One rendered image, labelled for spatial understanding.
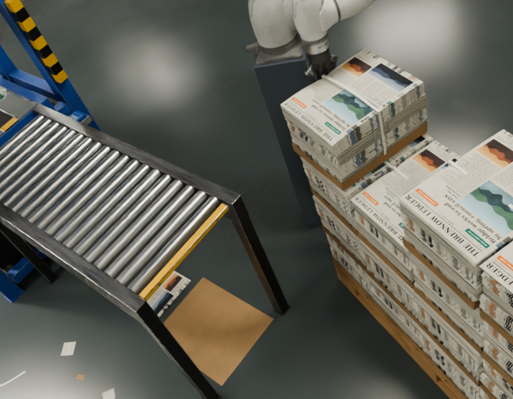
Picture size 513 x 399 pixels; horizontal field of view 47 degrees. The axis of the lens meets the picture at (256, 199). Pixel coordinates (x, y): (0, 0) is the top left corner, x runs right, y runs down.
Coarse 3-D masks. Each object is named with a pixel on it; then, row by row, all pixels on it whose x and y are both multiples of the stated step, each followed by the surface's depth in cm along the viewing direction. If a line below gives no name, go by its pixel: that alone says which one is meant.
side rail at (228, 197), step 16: (48, 112) 282; (80, 128) 267; (112, 144) 253; (128, 144) 250; (144, 160) 240; (160, 160) 238; (176, 176) 229; (192, 176) 227; (208, 192) 219; (224, 192) 216; (240, 208) 216
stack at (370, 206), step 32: (416, 160) 198; (448, 160) 194; (320, 192) 221; (352, 192) 197; (384, 192) 193; (352, 224) 208; (384, 224) 185; (352, 288) 262; (448, 288) 166; (384, 320) 252; (416, 320) 208; (480, 320) 160; (416, 352) 230; (512, 352) 154; (448, 384) 219
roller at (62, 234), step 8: (136, 160) 242; (128, 168) 240; (136, 168) 242; (120, 176) 238; (128, 176) 240; (112, 184) 237; (120, 184) 238; (104, 192) 235; (112, 192) 236; (96, 200) 233; (104, 200) 235; (88, 208) 231; (96, 208) 233; (80, 216) 230; (88, 216) 231; (72, 224) 228; (80, 224) 229; (64, 232) 226; (72, 232) 228; (64, 240) 226
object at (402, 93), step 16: (352, 64) 202; (368, 64) 200; (384, 64) 198; (352, 80) 197; (368, 80) 195; (384, 80) 193; (400, 80) 191; (416, 80) 189; (384, 96) 188; (400, 96) 186; (416, 96) 190; (400, 112) 191; (416, 112) 195; (400, 128) 196; (416, 128) 200
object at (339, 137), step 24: (312, 96) 197; (336, 96) 195; (288, 120) 203; (312, 120) 190; (336, 120) 187; (360, 120) 184; (312, 144) 197; (336, 144) 182; (360, 144) 188; (336, 168) 191; (360, 168) 195
